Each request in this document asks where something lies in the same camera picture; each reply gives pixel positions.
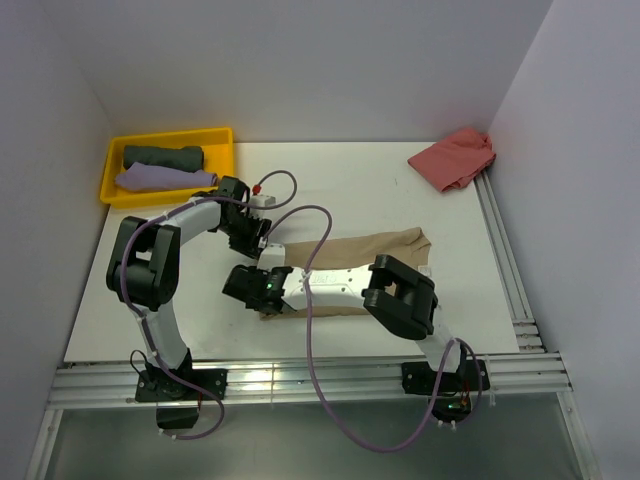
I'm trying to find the beige t shirt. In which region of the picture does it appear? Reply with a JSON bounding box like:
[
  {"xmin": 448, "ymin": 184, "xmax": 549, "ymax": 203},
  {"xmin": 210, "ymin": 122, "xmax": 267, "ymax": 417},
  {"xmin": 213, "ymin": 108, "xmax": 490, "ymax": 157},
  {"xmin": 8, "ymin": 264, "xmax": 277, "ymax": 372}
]
[{"xmin": 259, "ymin": 227, "xmax": 431, "ymax": 321}]

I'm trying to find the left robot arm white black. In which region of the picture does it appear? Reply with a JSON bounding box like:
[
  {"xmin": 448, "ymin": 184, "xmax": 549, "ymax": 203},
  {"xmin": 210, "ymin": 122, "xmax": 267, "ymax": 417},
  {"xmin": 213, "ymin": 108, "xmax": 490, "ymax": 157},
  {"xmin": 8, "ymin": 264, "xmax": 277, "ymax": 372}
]
[{"xmin": 106, "ymin": 176, "xmax": 273, "ymax": 399}]

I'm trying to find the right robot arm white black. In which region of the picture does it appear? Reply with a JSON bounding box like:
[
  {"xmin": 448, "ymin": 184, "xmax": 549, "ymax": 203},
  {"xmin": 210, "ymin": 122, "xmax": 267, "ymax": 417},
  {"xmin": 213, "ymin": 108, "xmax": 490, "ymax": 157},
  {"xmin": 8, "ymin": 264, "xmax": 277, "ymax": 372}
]
[{"xmin": 222, "ymin": 254, "xmax": 468, "ymax": 390}]

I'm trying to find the yellow plastic bin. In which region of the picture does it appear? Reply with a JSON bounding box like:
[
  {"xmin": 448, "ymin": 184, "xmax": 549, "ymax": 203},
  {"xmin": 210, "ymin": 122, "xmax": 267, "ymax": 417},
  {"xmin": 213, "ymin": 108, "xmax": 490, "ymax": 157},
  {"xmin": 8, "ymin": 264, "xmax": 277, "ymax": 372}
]
[{"xmin": 99, "ymin": 127, "xmax": 235, "ymax": 209}]

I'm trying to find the dark green rolled shirt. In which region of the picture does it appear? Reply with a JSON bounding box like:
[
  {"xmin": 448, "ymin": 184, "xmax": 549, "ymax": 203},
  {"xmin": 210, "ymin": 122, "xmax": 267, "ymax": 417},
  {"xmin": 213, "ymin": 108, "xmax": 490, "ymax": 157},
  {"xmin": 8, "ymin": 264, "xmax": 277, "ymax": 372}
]
[{"xmin": 123, "ymin": 145, "xmax": 204, "ymax": 173}]

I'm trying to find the lavender folded shirt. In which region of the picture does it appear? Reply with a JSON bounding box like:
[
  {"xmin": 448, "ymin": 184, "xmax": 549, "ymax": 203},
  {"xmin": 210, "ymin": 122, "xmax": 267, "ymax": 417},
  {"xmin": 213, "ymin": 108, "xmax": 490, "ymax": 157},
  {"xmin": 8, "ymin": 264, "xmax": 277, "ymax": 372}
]
[{"xmin": 115, "ymin": 163, "xmax": 218, "ymax": 192}]

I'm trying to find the pink t shirt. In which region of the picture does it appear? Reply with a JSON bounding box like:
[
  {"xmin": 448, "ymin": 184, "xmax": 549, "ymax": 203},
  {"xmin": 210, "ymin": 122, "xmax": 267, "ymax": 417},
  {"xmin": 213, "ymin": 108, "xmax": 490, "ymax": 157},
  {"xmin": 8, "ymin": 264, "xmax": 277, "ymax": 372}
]
[{"xmin": 407, "ymin": 127, "xmax": 496, "ymax": 193}]

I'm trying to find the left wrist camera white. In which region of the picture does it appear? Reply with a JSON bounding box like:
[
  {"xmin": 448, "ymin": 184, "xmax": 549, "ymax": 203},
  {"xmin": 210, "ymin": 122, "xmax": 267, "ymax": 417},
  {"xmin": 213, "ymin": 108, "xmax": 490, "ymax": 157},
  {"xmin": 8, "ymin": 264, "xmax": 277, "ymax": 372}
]
[{"xmin": 249, "ymin": 184, "xmax": 276, "ymax": 215}]

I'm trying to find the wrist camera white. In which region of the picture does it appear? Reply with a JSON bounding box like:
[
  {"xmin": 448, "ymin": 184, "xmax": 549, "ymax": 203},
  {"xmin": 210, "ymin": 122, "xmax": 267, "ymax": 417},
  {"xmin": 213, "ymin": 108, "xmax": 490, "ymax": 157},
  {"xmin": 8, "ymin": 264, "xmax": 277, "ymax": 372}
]
[
  {"xmin": 257, "ymin": 243, "xmax": 286, "ymax": 271},
  {"xmin": 249, "ymin": 184, "xmax": 276, "ymax": 215}
]

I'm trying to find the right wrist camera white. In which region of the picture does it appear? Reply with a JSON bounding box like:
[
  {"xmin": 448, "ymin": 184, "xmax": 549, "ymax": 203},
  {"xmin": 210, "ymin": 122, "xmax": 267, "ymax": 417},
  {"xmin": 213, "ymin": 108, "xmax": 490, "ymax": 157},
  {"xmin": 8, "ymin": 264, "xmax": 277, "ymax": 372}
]
[{"xmin": 257, "ymin": 243, "xmax": 286, "ymax": 271}]

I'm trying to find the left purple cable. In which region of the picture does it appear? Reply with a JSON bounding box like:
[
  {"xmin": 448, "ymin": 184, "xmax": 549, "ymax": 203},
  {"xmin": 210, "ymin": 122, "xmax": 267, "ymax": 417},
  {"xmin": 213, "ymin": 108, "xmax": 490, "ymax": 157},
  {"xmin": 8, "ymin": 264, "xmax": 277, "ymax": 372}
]
[{"xmin": 119, "ymin": 170, "xmax": 300, "ymax": 441}]

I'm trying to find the purple cable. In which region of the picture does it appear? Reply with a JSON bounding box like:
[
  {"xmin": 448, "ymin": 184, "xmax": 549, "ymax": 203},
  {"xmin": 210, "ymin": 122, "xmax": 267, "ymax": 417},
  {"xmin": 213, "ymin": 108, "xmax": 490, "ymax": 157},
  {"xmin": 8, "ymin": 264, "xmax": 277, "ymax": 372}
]
[
  {"xmin": 262, "ymin": 205, "xmax": 484, "ymax": 454},
  {"xmin": 119, "ymin": 170, "xmax": 300, "ymax": 441}
]

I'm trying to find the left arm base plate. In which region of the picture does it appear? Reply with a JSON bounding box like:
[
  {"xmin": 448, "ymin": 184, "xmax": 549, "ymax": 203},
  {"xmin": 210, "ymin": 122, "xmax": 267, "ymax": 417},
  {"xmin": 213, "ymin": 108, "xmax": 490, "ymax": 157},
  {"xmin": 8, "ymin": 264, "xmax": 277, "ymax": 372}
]
[{"xmin": 134, "ymin": 367, "xmax": 228, "ymax": 431}]

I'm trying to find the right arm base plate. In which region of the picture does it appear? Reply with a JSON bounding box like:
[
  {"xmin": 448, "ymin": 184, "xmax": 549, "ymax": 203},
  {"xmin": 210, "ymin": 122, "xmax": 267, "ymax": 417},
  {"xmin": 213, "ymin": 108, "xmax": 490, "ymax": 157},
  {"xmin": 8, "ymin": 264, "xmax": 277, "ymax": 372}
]
[{"xmin": 401, "ymin": 360, "xmax": 491, "ymax": 396}]

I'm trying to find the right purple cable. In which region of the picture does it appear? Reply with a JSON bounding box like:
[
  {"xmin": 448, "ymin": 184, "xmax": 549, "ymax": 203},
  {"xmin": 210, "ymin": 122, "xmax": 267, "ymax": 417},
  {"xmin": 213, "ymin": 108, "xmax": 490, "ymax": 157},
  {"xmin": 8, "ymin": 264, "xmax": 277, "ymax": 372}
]
[{"xmin": 262, "ymin": 205, "xmax": 484, "ymax": 454}]

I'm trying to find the aluminium right side rail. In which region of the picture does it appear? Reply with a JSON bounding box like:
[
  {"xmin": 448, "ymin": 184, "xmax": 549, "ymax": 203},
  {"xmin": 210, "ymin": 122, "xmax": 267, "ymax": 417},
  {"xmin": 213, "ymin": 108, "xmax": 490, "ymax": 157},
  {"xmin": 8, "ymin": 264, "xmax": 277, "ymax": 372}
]
[{"xmin": 474, "ymin": 173, "xmax": 546, "ymax": 353}]

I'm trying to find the aluminium front rail frame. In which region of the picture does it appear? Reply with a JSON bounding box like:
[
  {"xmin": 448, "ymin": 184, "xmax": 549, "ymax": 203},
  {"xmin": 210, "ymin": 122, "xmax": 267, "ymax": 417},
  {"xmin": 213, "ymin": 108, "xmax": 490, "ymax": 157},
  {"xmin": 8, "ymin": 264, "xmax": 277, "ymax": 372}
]
[{"xmin": 24, "ymin": 349, "xmax": 601, "ymax": 480}]

